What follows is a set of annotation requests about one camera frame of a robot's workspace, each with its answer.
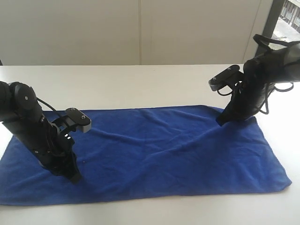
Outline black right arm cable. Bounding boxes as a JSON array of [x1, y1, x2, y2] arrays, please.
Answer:
[[256, 82, 295, 115]]

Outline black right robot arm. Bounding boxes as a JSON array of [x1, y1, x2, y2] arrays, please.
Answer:
[[209, 34, 300, 126]]

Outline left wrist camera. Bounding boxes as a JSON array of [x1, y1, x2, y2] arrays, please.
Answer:
[[51, 107, 92, 135]]

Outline dark window frame post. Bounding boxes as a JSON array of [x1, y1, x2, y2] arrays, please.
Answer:
[[252, 0, 286, 64]]

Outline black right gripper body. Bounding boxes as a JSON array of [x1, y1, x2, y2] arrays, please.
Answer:
[[224, 80, 258, 121]]

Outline blue microfibre towel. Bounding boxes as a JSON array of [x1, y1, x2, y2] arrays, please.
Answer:
[[0, 105, 291, 206]]

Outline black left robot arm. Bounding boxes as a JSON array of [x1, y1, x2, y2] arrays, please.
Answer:
[[0, 82, 82, 184]]

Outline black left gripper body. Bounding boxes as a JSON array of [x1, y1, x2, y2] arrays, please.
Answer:
[[34, 121, 76, 173]]

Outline black left camera cable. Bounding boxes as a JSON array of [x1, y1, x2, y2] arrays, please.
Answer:
[[36, 97, 66, 118]]

